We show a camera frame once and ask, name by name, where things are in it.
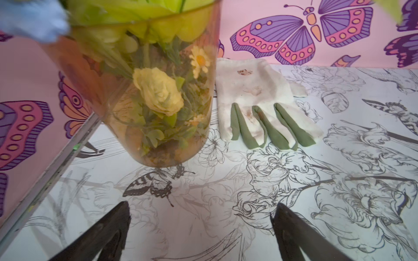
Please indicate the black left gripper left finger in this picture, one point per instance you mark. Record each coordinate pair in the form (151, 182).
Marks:
(104, 241)

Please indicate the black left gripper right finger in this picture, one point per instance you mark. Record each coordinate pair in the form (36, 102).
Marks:
(297, 240)

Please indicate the white green garden glove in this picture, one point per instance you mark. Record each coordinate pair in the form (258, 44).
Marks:
(257, 103)

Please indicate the glass vase with flowers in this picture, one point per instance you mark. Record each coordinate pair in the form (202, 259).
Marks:
(146, 68)

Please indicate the aluminium frame post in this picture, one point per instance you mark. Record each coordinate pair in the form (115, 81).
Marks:
(14, 223)

